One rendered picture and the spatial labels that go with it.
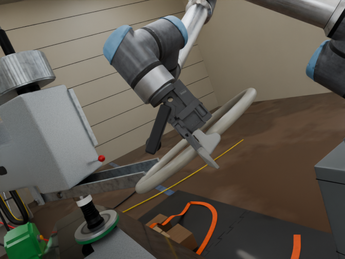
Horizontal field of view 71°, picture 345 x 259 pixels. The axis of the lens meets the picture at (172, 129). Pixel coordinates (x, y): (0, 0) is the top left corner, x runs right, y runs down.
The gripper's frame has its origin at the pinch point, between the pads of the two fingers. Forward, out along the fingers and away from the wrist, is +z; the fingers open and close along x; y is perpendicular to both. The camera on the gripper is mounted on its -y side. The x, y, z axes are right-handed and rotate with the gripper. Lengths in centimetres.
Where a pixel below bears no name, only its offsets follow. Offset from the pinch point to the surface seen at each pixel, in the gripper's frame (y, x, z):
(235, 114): 12.0, 1.7, -4.9
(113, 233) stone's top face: -57, 56, 7
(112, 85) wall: -64, 553, -195
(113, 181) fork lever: -33, 36, -12
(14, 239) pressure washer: -188, 165, -32
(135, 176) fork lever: -24.0, 30.6, -8.1
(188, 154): -2.5, -0.9, -5.4
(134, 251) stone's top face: -46, 38, 14
